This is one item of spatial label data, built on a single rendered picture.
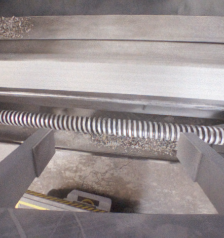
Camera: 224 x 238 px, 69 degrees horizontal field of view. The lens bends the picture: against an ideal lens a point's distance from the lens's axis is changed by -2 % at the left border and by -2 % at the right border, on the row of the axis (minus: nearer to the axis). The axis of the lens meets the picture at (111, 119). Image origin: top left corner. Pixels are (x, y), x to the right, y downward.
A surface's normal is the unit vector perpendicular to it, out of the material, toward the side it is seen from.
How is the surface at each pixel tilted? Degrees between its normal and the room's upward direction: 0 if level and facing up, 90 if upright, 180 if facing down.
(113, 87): 36
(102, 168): 0
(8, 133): 0
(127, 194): 0
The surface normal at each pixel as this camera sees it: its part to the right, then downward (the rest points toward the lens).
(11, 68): -0.15, 0.49
